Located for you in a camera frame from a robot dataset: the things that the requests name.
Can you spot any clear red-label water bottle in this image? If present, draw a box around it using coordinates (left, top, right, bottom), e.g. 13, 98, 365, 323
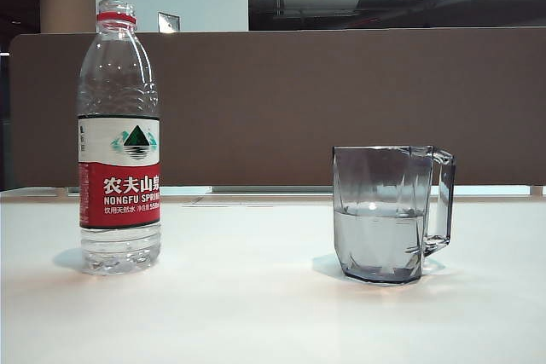
75, 0, 162, 275

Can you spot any brown desk partition panel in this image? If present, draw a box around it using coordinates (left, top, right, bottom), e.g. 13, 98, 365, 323
8, 30, 546, 189

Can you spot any transparent grey plastic mug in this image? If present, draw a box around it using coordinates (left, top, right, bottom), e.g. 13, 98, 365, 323
332, 145, 457, 284

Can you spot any small silver wall plate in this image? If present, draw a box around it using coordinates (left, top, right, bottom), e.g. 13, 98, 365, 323
157, 11, 181, 33

